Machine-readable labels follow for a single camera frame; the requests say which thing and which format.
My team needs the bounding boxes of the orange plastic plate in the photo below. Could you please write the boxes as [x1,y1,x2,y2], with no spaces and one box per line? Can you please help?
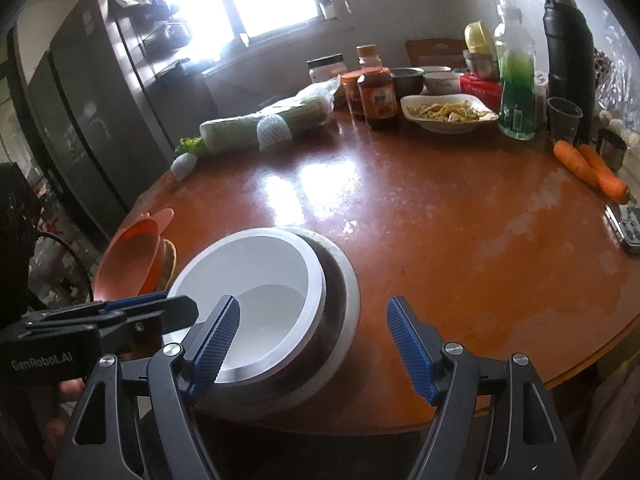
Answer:
[92,208,175,301]

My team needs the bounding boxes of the cream shell-shaped plate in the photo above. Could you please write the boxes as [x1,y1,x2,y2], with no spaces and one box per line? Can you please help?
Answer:
[156,240,177,292]

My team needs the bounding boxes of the large stainless steel bowl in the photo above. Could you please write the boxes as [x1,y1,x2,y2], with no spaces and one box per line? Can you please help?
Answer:
[196,228,360,420]

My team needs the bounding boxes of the white bowl red pattern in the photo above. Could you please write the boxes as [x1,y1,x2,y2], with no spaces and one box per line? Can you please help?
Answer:
[168,228,326,386]

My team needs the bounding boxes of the left hand, red nails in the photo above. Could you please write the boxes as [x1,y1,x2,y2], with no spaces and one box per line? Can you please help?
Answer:
[41,379,85,460]

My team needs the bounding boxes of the foam-netted fruit left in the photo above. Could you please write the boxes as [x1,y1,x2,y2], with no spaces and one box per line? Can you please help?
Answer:
[170,153,198,181]

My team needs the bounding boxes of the foam-netted fruit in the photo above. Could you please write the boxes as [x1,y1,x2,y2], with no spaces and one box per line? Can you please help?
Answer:
[256,115,293,151]
[170,153,198,181]

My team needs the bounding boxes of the dark refrigerator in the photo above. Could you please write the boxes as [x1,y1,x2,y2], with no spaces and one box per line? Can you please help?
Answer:
[19,0,222,241]

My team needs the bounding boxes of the small metal tin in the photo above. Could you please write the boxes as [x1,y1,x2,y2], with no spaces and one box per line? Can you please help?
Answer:
[604,204,640,255]

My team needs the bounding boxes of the white dish with food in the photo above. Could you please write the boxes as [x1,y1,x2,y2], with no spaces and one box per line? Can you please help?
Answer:
[400,94,498,134]

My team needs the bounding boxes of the foam-netted fruit right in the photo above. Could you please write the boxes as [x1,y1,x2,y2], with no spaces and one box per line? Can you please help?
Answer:
[256,115,293,151]

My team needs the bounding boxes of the orange sauce bottle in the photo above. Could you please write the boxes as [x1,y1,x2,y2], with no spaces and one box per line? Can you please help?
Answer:
[357,44,399,130]

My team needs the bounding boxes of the carrot front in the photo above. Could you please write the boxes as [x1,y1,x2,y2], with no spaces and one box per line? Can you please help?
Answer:
[553,140,599,188]

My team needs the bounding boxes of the carrot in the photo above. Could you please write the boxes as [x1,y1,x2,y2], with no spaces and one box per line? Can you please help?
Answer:
[553,140,599,188]
[577,144,631,205]

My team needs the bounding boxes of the red chili sauce jar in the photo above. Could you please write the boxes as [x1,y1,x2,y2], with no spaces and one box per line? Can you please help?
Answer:
[341,70,364,119]

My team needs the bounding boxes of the carrot back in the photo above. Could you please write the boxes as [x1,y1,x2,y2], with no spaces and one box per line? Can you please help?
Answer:
[577,144,631,205]

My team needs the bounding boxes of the wrapped napa cabbage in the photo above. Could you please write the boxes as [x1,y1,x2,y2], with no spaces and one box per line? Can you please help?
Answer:
[176,76,341,157]

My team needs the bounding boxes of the red tissue box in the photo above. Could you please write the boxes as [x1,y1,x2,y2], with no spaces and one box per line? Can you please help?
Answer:
[459,73,502,112]

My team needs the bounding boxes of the white ceramic bowl far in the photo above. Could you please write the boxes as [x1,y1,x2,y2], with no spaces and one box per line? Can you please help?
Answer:
[423,72,461,96]

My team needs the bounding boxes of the dark steel bowl far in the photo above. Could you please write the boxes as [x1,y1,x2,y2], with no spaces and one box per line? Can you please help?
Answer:
[390,67,424,101]

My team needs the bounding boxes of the dark plastic cup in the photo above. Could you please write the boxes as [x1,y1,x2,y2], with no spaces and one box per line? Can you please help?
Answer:
[547,96,582,144]

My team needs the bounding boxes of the small steel cup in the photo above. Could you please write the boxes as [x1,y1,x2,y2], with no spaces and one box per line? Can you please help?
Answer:
[596,128,628,174]

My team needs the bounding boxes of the wooden chair back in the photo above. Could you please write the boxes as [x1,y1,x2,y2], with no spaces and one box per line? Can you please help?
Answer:
[405,38,466,68]

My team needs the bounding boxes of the yellow lidded steel cup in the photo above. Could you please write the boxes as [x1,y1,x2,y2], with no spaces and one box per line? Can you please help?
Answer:
[463,21,499,81]

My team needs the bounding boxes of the green dish soap bottle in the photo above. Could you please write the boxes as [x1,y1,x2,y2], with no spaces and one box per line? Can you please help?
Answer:
[494,0,536,141]

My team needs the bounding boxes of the black thermos flask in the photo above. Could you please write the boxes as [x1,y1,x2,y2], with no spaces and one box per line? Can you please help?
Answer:
[542,0,596,142]

